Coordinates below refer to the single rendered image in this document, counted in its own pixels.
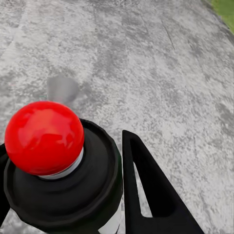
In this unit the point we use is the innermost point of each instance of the insectifuge atomizer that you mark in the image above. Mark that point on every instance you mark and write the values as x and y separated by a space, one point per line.
64 174

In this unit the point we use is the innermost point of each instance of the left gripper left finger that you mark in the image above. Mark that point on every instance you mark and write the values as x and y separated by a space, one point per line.
4 204

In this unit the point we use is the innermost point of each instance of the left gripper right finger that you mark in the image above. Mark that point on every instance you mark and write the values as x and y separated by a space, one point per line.
170 214

